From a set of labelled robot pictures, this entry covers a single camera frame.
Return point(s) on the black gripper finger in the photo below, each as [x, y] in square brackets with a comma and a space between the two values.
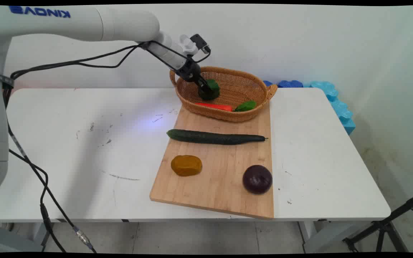
[204, 82]
[199, 87]

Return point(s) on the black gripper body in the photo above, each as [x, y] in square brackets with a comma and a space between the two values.
[188, 71]

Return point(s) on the dark green toy vegetable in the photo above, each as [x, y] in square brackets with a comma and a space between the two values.
[212, 89]

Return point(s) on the yellow-brown toy potato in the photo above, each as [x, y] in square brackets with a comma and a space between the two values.
[186, 165]

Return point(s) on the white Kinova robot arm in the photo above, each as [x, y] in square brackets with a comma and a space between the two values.
[48, 21]

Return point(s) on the orange toy carrot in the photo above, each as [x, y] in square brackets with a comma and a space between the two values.
[215, 106]

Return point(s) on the woven wicker basket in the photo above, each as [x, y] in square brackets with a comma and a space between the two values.
[238, 91]

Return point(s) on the light green leafy toy vegetable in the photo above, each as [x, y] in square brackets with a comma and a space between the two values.
[246, 106]

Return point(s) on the dark green cucumber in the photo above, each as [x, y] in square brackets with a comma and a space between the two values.
[213, 137]

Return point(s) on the dark blue foam piece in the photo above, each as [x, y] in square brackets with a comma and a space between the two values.
[289, 84]

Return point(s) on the wooden cutting board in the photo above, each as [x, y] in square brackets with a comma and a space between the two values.
[217, 186]

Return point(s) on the purple onion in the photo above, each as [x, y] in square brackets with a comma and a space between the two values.
[257, 179]

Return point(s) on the light blue foam piece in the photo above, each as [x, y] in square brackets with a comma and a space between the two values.
[339, 107]

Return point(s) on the white table leg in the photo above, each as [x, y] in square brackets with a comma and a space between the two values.
[321, 236]
[13, 236]

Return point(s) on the black tripod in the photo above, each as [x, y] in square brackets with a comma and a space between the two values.
[382, 229]

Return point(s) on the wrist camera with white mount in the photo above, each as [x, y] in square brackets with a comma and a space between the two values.
[194, 42]

